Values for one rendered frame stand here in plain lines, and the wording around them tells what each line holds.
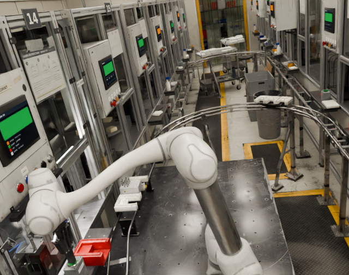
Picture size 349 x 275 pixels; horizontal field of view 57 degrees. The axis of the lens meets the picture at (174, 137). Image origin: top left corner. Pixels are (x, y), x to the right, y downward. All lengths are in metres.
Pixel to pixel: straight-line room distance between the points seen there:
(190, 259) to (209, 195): 0.70
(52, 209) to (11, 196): 0.25
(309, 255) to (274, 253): 1.00
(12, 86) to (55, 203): 0.52
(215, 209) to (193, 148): 0.28
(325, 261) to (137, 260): 1.49
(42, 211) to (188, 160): 0.50
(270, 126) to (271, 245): 2.85
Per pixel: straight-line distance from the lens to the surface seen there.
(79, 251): 1.70
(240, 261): 1.45
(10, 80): 1.41
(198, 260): 1.85
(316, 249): 2.89
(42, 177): 1.27
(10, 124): 1.32
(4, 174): 1.31
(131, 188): 2.10
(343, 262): 2.83
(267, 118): 4.52
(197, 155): 1.09
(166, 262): 1.88
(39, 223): 1.13
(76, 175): 2.17
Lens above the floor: 1.97
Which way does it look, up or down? 23 degrees down
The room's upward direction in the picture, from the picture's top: 10 degrees counter-clockwise
